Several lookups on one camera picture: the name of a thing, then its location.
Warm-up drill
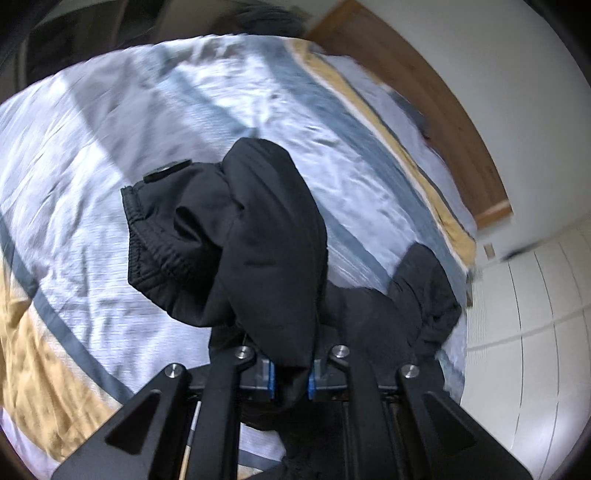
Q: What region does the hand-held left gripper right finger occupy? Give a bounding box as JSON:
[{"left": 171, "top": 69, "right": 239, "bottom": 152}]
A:
[{"left": 307, "top": 344, "right": 533, "bottom": 480}]

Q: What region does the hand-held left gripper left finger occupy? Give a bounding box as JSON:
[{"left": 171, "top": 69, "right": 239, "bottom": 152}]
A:
[{"left": 51, "top": 344, "right": 278, "bottom": 480}]

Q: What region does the black padded garment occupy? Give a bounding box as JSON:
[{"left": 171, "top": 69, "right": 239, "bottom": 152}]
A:
[{"left": 121, "top": 137, "right": 462, "bottom": 480}]

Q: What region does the white wardrobe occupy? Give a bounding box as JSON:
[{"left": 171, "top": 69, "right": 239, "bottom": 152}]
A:
[{"left": 464, "top": 226, "right": 591, "bottom": 462}]

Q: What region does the grey cloth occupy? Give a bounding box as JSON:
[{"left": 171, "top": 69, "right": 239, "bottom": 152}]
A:
[{"left": 396, "top": 95, "right": 433, "bottom": 139}]

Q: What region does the striped bed blanket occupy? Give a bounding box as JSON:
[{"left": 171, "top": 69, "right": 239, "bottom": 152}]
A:
[{"left": 0, "top": 34, "right": 478, "bottom": 476}]

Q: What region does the wooden headboard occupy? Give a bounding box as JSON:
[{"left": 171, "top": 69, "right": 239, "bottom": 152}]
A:
[{"left": 305, "top": 0, "right": 514, "bottom": 229}]

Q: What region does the dark cloth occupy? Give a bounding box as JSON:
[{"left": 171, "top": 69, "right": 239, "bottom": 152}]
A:
[{"left": 216, "top": 0, "right": 306, "bottom": 38}]

